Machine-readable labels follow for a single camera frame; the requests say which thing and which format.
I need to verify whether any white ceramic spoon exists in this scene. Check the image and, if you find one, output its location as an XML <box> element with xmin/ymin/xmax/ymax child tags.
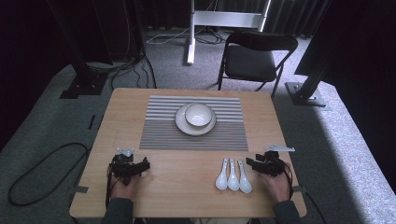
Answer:
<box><xmin>236</xmin><ymin>159</ymin><xmax>253</xmax><ymax>194</ymax></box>
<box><xmin>215</xmin><ymin>157</ymin><xmax>230</xmax><ymax>191</ymax></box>
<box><xmin>226</xmin><ymin>158</ymin><xmax>241</xmax><ymax>192</ymax></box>

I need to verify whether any black looped floor cable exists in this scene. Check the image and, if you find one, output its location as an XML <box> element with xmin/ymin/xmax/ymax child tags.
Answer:
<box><xmin>7</xmin><ymin>142</ymin><xmax>93</xmax><ymax>207</ymax></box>

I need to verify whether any dark curtain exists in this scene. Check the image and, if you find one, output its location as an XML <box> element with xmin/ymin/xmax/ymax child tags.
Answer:
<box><xmin>136</xmin><ymin>0</ymin><xmax>331</xmax><ymax>38</ymax></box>

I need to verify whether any left hand-held gripper cable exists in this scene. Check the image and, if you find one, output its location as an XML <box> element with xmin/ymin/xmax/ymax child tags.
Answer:
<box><xmin>105</xmin><ymin>162</ymin><xmax>114</xmax><ymax>208</ymax></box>

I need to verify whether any bundle of black cables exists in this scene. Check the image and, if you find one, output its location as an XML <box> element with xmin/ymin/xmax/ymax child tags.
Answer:
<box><xmin>109</xmin><ymin>0</ymin><xmax>158</xmax><ymax>90</ymax></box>

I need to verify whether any hand-held gripper cable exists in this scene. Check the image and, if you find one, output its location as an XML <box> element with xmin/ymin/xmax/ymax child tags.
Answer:
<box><xmin>279</xmin><ymin>160</ymin><xmax>329</xmax><ymax>224</ymax></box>
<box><xmin>105</xmin><ymin>162</ymin><xmax>114</xmax><ymax>208</ymax></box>

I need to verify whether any grey striped placemat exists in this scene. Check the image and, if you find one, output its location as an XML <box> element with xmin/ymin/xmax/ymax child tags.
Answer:
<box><xmin>138</xmin><ymin>94</ymin><xmax>249</xmax><ymax>152</ymax></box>

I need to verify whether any white ceramic bowl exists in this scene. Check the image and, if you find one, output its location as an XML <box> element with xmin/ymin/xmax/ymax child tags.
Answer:
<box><xmin>184</xmin><ymin>103</ymin><xmax>215</xmax><ymax>128</ymax></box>

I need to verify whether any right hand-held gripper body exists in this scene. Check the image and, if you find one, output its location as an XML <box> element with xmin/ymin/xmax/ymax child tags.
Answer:
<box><xmin>255</xmin><ymin>143</ymin><xmax>292</xmax><ymax>178</ymax></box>

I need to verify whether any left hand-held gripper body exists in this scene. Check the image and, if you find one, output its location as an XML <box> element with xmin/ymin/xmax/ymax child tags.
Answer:
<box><xmin>108</xmin><ymin>147</ymin><xmax>145</xmax><ymax>187</ymax></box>

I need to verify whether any person's right hand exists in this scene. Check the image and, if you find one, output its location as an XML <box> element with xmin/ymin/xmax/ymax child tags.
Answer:
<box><xmin>259</xmin><ymin>172</ymin><xmax>292</xmax><ymax>203</ymax></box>

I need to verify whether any white floor cable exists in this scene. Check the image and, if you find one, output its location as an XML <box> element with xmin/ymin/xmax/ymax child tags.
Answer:
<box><xmin>145</xmin><ymin>26</ymin><xmax>191</xmax><ymax>46</ymax></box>

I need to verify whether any right hand-held gripper cable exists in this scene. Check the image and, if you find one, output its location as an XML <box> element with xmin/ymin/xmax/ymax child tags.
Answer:
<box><xmin>279</xmin><ymin>160</ymin><xmax>329</xmax><ymax>224</ymax></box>

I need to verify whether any white round plate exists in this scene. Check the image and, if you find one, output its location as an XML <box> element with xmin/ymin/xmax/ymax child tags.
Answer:
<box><xmin>174</xmin><ymin>102</ymin><xmax>218</xmax><ymax>137</ymax></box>

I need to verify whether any black stand with grey base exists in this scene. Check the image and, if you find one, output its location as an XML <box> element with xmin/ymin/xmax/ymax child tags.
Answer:
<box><xmin>285</xmin><ymin>57</ymin><xmax>332</xmax><ymax>108</ymax></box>

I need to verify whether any white metal stand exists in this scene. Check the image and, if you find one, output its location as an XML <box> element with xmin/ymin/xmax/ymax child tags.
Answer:
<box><xmin>186</xmin><ymin>0</ymin><xmax>273</xmax><ymax>66</ymax></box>

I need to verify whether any black folding chair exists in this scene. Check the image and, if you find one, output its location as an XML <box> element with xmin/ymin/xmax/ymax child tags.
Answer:
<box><xmin>216</xmin><ymin>30</ymin><xmax>299</xmax><ymax>101</ymax></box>

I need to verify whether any person's left hand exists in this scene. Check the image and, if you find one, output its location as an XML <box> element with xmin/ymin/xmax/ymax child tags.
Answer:
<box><xmin>109</xmin><ymin>175</ymin><xmax>142</xmax><ymax>201</ymax></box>

